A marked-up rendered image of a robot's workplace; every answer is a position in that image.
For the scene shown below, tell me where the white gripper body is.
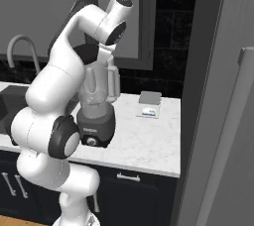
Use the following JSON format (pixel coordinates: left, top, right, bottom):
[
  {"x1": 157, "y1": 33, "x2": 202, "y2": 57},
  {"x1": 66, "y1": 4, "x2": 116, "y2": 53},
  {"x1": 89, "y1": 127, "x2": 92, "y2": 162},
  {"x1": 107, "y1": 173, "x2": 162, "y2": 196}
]
[{"x1": 97, "y1": 43, "x2": 116, "y2": 68}]

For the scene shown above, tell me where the black blender lid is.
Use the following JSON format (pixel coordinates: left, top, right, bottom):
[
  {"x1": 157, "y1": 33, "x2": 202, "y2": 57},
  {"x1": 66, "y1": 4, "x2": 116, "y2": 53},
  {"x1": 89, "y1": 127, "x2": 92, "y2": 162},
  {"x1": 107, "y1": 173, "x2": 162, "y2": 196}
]
[{"x1": 72, "y1": 44, "x2": 101, "y2": 66}]

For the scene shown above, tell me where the grey blender with clear jar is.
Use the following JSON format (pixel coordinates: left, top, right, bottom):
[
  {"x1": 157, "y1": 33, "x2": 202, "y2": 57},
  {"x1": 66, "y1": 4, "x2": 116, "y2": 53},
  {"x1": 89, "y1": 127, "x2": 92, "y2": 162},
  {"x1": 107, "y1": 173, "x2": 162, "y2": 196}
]
[{"x1": 75, "y1": 55, "x2": 122, "y2": 149}]

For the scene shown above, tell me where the grey kitchen scale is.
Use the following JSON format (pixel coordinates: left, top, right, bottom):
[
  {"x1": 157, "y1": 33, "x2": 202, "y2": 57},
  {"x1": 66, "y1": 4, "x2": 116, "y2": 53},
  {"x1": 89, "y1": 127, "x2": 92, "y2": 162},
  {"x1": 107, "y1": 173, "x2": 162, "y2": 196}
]
[{"x1": 135, "y1": 90, "x2": 164, "y2": 120}]

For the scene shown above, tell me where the grey curved tap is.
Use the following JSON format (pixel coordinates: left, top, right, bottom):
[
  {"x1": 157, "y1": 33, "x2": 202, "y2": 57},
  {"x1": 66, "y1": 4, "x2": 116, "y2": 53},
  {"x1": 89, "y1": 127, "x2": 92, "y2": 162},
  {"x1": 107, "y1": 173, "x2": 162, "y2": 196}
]
[{"x1": 6, "y1": 34, "x2": 43, "y2": 75}]

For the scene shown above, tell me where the dark sink basin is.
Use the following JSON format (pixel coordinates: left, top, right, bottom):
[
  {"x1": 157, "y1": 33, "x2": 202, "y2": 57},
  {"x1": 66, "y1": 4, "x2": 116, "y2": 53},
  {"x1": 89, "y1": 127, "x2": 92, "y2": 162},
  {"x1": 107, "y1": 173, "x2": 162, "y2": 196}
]
[{"x1": 0, "y1": 84, "x2": 80, "y2": 136}]

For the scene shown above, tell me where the grey fridge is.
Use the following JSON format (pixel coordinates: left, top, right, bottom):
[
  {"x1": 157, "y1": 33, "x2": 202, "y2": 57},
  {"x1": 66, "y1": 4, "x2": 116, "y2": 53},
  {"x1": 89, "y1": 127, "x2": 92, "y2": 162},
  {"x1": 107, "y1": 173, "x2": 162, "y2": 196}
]
[{"x1": 170, "y1": 0, "x2": 254, "y2": 226}]

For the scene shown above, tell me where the dark blue drawer front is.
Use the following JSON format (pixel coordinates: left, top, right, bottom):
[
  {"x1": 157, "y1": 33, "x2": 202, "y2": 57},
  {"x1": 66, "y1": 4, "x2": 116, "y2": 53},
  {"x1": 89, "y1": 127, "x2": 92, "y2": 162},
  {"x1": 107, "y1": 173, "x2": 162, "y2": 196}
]
[{"x1": 97, "y1": 166, "x2": 179, "y2": 192}]

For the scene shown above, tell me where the dark blue cupboard door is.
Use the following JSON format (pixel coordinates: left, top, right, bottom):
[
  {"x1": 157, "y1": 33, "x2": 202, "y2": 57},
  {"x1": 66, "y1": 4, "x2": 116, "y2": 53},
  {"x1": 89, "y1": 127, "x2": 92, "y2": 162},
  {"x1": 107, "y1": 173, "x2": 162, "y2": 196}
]
[
  {"x1": 88, "y1": 183, "x2": 177, "y2": 226},
  {"x1": 13, "y1": 153, "x2": 63, "y2": 226},
  {"x1": 0, "y1": 150, "x2": 15, "y2": 218}
]

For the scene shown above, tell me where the window with dark frame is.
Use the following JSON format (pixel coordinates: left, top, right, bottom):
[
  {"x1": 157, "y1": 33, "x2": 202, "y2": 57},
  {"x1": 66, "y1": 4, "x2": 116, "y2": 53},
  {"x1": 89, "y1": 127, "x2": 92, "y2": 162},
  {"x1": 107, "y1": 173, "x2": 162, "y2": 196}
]
[{"x1": 0, "y1": 0, "x2": 159, "y2": 71}]

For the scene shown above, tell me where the silver drawer handle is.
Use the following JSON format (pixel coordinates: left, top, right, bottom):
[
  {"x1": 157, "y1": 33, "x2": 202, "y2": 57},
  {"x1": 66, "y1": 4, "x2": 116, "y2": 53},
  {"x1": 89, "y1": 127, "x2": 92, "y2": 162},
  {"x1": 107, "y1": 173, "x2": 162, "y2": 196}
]
[{"x1": 115, "y1": 171, "x2": 142, "y2": 183}]

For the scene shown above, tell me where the grey fridge handle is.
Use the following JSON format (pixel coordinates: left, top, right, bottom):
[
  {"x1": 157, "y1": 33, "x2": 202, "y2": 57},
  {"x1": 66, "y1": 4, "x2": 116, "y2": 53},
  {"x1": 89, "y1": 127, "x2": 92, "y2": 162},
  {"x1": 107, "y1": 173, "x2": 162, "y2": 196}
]
[{"x1": 193, "y1": 46, "x2": 254, "y2": 226}]

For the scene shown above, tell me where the silver cupboard handle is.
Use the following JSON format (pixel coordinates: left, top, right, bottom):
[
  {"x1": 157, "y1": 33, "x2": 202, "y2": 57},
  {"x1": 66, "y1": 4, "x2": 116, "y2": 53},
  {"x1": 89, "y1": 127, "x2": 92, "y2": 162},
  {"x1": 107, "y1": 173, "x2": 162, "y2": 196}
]
[
  {"x1": 91, "y1": 191, "x2": 101, "y2": 214},
  {"x1": 13, "y1": 173, "x2": 30, "y2": 200},
  {"x1": 1, "y1": 171, "x2": 18, "y2": 197}
]

